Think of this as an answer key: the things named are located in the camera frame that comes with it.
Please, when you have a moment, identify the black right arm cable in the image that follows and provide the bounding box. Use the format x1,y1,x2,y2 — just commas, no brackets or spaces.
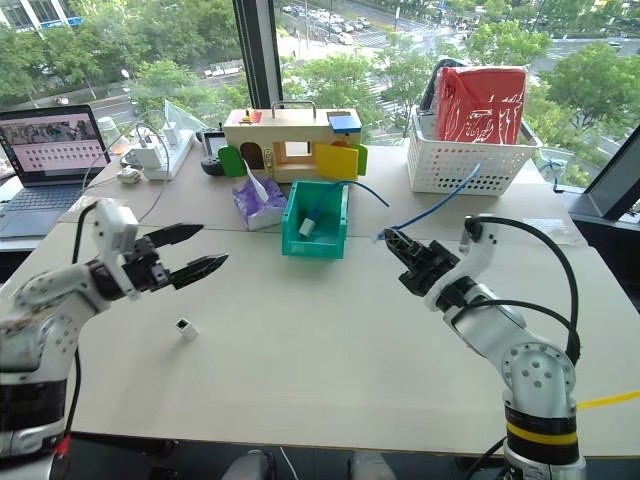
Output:
451,214,584,367

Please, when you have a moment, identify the black remote controller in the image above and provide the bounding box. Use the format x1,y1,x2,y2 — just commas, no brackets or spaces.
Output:
195,128,229,178

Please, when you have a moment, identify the white power strip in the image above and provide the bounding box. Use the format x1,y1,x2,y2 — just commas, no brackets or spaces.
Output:
141,128,197,182

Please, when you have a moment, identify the purple tissue pack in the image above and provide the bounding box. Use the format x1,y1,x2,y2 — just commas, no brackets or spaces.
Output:
231,162,289,232

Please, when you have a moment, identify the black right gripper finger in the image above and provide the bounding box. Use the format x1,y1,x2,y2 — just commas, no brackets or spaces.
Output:
382,227,424,254
385,235,417,269

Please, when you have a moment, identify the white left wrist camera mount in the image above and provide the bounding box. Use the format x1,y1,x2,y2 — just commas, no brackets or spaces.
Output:
92,198,141,302

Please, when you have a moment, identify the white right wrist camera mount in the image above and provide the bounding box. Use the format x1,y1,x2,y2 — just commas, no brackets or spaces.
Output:
423,216,499,312

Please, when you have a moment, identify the black monitor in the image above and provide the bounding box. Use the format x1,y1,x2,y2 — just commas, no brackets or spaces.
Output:
581,124,640,222

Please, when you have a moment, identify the yellow cable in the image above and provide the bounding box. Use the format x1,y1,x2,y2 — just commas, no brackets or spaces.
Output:
576,389,640,412

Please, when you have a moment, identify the green plastic bin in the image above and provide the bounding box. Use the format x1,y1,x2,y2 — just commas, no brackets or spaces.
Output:
280,179,351,260

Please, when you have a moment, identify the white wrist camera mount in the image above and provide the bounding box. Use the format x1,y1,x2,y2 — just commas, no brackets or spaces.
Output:
92,198,141,302
423,216,499,312

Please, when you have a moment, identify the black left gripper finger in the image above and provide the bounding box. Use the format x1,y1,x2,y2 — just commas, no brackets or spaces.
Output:
149,223,206,248
169,252,231,292

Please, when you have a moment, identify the wooden toy lock house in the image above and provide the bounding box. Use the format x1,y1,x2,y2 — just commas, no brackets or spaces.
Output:
218,100,369,184

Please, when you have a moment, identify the red plastic bag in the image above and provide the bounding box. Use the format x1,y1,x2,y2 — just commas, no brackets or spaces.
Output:
433,66,529,147

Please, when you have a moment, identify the open laptop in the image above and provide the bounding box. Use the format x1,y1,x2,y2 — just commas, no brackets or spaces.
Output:
0,103,113,239

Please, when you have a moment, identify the white power adapter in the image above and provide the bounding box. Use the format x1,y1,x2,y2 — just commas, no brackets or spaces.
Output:
130,145,162,172

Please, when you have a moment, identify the white charging cable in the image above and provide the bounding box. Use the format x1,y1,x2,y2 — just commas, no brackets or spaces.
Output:
81,121,172,223

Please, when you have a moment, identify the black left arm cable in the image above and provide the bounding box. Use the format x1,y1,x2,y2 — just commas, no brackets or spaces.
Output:
62,199,99,451

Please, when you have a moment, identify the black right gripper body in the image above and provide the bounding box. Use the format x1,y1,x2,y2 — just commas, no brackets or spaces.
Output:
397,239,461,298

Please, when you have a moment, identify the blue network cable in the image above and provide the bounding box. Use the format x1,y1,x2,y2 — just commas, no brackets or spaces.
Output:
371,160,484,245
309,180,391,222

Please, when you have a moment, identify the white perforated plastic basket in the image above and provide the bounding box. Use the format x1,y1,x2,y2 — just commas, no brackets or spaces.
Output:
405,106,544,198

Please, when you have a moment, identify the dark window frame post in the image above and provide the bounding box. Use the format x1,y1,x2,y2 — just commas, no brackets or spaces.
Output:
231,0,284,109

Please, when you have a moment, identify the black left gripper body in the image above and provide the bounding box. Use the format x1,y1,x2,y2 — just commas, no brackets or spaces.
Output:
122,234,174,294

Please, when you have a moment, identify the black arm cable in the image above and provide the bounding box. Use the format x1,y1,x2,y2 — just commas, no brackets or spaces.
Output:
62,199,99,451
451,214,584,367

